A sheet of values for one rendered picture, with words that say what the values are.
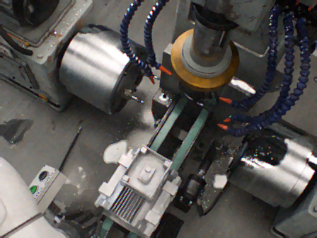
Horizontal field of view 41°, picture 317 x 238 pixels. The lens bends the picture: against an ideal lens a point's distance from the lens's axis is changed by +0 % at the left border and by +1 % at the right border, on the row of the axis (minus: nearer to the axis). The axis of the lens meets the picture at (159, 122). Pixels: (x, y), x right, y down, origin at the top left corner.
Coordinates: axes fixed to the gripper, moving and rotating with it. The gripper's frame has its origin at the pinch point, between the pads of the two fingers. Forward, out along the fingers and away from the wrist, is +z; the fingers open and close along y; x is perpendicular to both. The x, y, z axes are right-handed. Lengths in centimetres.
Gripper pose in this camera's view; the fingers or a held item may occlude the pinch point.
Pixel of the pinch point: (95, 214)
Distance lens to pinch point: 121.2
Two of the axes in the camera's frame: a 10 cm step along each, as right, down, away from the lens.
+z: 2.0, -0.7, 9.8
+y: -8.7, -4.8, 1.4
